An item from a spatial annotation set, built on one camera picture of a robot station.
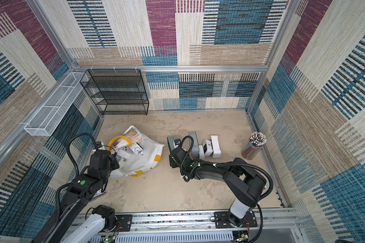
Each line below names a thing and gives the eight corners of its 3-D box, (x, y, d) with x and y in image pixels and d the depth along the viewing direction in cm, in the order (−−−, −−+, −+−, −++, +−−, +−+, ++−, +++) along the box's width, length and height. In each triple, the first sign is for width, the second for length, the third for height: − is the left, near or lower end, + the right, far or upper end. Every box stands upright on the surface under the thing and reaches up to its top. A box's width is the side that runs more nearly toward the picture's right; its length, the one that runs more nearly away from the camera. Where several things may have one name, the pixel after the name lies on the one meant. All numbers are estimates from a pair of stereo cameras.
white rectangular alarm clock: (212, 158, 97) (213, 153, 92) (210, 140, 105) (211, 135, 101) (219, 158, 97) (221, 153, 92) (216, 140, 105) (218, 135, 101)
